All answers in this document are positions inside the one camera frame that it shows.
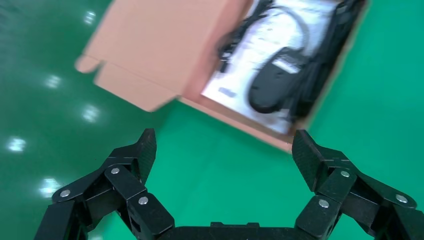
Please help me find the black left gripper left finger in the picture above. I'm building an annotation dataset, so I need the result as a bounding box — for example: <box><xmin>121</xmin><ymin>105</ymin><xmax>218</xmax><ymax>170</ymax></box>
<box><xmin>33</xmin><ymin>128</ymin><xmax>176</xmax><ymax>240</ymax></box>

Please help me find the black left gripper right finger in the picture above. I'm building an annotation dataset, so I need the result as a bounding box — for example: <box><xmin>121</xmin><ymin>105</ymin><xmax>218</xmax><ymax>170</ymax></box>
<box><xmin>291</xmin><ymin>129</ymin><xmax>424</xmax><ymax>240</ymax></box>

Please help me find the black wired computer mouse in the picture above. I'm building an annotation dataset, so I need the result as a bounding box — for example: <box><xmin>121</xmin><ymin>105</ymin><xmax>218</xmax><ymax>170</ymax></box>
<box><xmin>217</xmin><ymin>0</ymin><xmax>313</xmax><ymax>116</ymax></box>

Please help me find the black data cable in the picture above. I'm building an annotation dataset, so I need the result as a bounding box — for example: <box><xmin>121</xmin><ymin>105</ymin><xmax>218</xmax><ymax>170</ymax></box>
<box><xmin>287</xmin><ymin>0</ymin><xmax>367</xmax><ymax>121</ymax></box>

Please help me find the orange cardboard box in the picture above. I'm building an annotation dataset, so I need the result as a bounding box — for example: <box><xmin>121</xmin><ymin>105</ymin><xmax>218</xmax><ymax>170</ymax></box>
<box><xmin>74</xmin><ymin>0</ymin><xmax>371</xmax><ymax>154</ymax></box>

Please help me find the green table mat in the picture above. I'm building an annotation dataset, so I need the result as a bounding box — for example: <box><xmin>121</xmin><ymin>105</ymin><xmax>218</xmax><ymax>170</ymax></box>
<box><xmin>94</xmin><ymin>0</ymin><xmax>424</xmax><ymax>240</ymax></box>

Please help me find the white printed instruction sheet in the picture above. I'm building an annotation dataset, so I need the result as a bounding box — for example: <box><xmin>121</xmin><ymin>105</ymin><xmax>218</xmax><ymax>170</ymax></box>
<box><xmin>201</xmin><ymin>0</ymin><xmax>339</xmax><ymax>135</ymax></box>

